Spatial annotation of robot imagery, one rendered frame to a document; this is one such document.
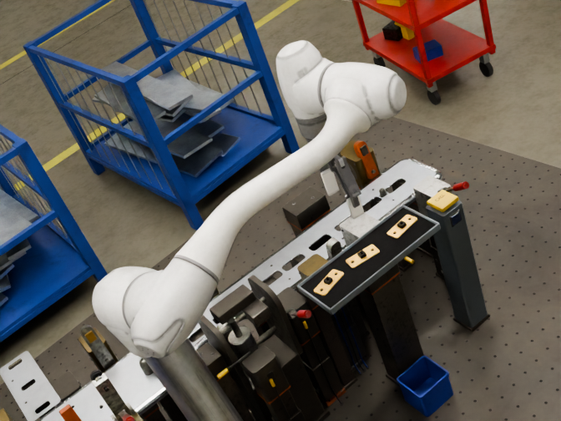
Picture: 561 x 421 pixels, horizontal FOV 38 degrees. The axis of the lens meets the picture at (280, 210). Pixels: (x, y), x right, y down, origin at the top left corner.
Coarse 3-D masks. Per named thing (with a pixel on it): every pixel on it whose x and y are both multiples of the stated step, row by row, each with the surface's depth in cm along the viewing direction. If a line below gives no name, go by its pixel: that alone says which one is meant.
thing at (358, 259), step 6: (372, 246) 204; (360, 252) 202; (366, 252) 203; (372, 252) 202; (378, 252) 202; (348, 258) 203; (354, 258) 202; (360, 258) 202; (366, 258) 201; (348, 264) 202; (354, 264) 201
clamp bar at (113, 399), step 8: (96, 376) 192; (104, 376) 190; (96, 384) 189; (104, 384) 189; (112, 384) 191; (104, 392) 191; (112, 392) 193; (104, 400) 192; (112, 400) 194; (120, 400) 196; (112, 408) 195; (120, 408) 197; (128, 408) 199
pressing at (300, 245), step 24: (408, 168) 252; (432, 168) 249; (408, 192) 243; (336, 216) 245; (384, 216) 237; (312, 240) 240; (264, 264) 238; (120, 360) 226; (120, 384) 218; (144, 384) 215; (96, 408) 213; (144, 408) 208
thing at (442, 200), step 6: (438, 192) 213; (444, 192) 212; (432, 198) 212; (438, 198) 211; (444, 198) 210; (450, 198) 209; (456, 198) 209; (432, 204) 210; (438, 204) 209; (444, 204) 208; (450, 204) 208; (444, 210) 208
